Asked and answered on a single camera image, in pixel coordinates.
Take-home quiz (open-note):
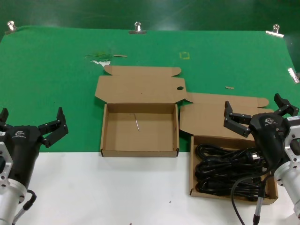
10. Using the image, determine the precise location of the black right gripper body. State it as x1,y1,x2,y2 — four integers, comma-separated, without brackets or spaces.
248,112,288,173

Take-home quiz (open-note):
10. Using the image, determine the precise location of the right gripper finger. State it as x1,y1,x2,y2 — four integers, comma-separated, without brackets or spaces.
223,100,253,138
274,93,299,118

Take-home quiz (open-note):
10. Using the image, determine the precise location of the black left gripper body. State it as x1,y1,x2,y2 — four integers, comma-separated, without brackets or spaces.
0,125,45,188

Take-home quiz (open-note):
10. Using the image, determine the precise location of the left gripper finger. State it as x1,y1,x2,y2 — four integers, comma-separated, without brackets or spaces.
0,107,10,131
37,107,69,149

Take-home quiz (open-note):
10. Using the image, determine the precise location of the black power cable bundle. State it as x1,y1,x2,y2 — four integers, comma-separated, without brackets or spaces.
195,143,275,202

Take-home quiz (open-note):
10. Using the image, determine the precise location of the open brown cardboard box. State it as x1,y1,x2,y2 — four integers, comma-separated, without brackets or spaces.
179,92,279,206

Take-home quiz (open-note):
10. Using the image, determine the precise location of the cardboard box with holed lid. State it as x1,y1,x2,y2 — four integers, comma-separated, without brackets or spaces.
94,65,187,158

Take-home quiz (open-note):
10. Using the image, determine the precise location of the silver binder clip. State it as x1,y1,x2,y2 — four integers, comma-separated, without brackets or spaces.
128,21,147,35
265,23,285,38
5,20,17,35
287,67,300,84

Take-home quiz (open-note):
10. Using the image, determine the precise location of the green felt table cloth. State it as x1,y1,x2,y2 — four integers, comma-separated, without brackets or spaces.
0,25,300,154

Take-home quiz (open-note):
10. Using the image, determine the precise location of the thin metal pin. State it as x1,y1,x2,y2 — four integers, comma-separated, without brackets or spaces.
133,113,141,132

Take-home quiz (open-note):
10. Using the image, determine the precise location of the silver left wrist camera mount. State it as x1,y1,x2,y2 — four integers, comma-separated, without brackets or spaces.
0,140,14,188

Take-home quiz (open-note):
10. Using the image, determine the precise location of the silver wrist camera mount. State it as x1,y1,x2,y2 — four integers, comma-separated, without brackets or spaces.
0,140,14,188
282,116,300,162

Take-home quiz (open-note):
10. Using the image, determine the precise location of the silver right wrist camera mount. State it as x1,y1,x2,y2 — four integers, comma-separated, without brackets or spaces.
282,116,300,162

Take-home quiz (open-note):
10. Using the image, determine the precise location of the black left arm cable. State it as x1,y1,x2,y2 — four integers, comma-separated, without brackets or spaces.
11,188,38,225

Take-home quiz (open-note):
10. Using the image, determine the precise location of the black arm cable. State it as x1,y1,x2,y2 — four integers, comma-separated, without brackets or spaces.
11,188,38,225
231,173,271,225

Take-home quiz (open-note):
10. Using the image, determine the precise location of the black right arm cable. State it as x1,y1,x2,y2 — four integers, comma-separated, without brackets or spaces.
231,173,271,225

